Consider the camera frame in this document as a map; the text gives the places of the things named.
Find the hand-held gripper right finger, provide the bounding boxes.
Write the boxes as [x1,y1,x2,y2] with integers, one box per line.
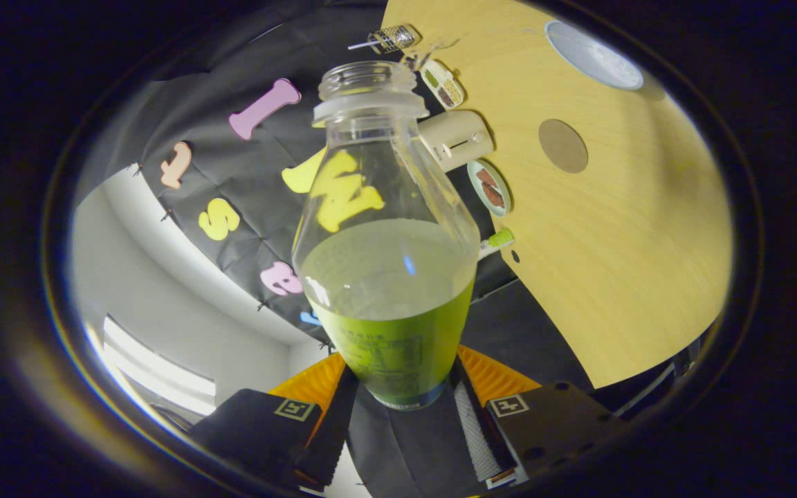
[450,344,627,488]

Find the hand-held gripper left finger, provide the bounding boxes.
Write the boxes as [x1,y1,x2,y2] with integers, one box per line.
[187,351,359,488]

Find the clear juice bottle green label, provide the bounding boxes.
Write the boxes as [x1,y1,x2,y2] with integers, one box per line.
[291,61,480,410]

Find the brown round coaster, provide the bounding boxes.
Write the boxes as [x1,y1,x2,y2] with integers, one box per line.
[538,119,589,174]

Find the white cup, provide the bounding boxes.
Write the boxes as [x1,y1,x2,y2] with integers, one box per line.
[545,19,645,91]

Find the small green white bottle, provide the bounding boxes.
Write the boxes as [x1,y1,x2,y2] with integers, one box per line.
[478,228,515,260]

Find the long ceiling light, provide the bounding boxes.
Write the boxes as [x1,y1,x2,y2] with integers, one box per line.
[101,315,218,416]

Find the wooden table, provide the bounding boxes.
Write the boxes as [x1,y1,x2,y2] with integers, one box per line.
[381,0,733,389]

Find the pale blue plate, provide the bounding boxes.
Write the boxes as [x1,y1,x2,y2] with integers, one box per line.
[466,160,512,218]

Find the brown meat slices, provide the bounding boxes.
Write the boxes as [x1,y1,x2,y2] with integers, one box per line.
[476,168,506,210]

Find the black backdrop cloth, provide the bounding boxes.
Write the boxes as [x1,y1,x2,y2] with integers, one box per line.
[77,0,704,495]

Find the white toaster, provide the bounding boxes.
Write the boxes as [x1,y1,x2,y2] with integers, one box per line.
[418,109,494,172]

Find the white divided dish of beans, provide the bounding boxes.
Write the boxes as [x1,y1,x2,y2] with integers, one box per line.
[421,59,465,110]

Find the wire mesh holder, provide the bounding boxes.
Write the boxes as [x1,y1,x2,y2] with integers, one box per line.
[369,24,420,55]

